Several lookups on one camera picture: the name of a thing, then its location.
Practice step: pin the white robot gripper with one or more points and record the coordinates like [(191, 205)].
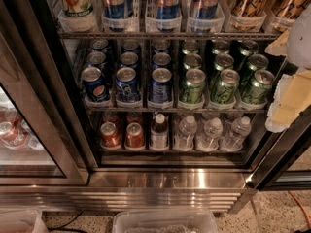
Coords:
[(300, 44)]

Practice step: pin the orange soda can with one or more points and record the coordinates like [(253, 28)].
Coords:
[(248, 15)]

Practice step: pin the front green can right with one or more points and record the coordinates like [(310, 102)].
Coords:
[(257, 87)]

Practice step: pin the green can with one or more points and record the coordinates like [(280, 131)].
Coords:
[(192, 86), (257, 87), (225, 86)]

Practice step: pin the front green can middle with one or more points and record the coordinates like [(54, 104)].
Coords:
[(225, 86)]

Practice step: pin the orange can right column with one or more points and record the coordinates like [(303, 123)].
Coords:
[(286, 12)]

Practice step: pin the front green can left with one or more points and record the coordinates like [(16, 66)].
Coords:
[(192, 86)]

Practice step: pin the red bull can right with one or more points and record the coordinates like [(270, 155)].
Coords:
[(203, 9)]

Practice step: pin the red bull can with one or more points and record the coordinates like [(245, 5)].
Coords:
[(166, 9), (118, 9), (203, 9)]

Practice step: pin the blue can column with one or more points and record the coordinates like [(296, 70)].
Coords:
[(161, 86), (127, 85)]

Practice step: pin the red bull can middle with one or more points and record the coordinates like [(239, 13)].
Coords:
[(166, 9)]

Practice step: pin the front red can right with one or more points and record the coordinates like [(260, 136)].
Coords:
[(134, 136)]

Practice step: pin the steel fridge base grille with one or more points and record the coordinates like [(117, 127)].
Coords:
[(128, 190)]

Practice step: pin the red bull can left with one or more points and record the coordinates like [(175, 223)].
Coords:
[(118, 9)]

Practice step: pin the front red can left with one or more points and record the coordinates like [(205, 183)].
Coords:
[(110, 135)]

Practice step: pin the front pepsi can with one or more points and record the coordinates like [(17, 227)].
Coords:
[(94, 84)]

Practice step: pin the glass fridge door left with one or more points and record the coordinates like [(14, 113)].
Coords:
[(36, 147)]

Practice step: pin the water bottle right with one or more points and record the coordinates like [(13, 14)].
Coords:
[(233, 140)]

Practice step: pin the water bottle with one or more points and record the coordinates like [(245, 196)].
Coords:
[(208, 138), (233, 140), (183, 139)]

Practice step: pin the water bottle middle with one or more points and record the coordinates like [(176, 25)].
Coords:
[(208, 138)]

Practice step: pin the water bottle left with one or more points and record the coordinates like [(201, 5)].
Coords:
[(183, 139)]

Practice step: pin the dark drink bottle white cap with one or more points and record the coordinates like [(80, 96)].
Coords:
[(159, 133)]

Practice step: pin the clear plastic bin centre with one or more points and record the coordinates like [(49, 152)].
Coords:
[(165, 221)]

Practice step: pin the clear plastic bin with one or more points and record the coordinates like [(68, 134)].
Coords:
[(165, 221), (22, 221)]

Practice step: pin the clear plastic bin left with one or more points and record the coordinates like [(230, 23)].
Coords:
[(22, 221)]

